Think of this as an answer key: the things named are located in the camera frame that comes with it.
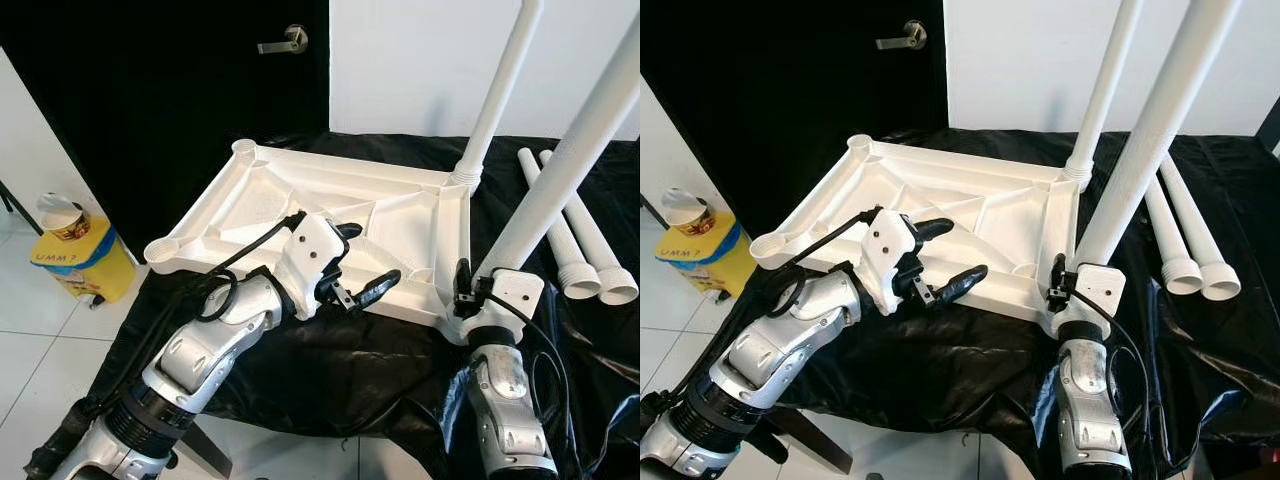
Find white plastic table top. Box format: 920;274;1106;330
748;133;1093;336
145;138;491;346

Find white plastic table leg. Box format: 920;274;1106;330
1143;175;1204;296
452;0;546;191
476;12;641;291
1158;150;1242;302
517;147;603;301
1075;0;1244;269
1062;0;1146;191
540;150;641;306

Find black plastic table sheet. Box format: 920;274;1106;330
70;133;641;480
690;128;1280;480

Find brown wooden table leg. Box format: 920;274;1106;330
175;420;233;479
760;405;856;476

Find yellow cardboard box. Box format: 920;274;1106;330
30;215;138;303
655;215;758;298

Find black door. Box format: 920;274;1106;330
0;0;331;256
640;0;949;246

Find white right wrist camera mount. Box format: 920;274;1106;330
460;268;546;336
1055;262;1128;326

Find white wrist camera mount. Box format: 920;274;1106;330
275;212;351;321
860;205;921;316
1055;262;1128;326
460;268;546;336

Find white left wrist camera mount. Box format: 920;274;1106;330
275;212;351;321
860;205;921;316

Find metal door handle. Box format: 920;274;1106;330
876;20;928;51
257;24;310;56

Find black wall trim strip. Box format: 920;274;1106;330
1255;95;1280;161

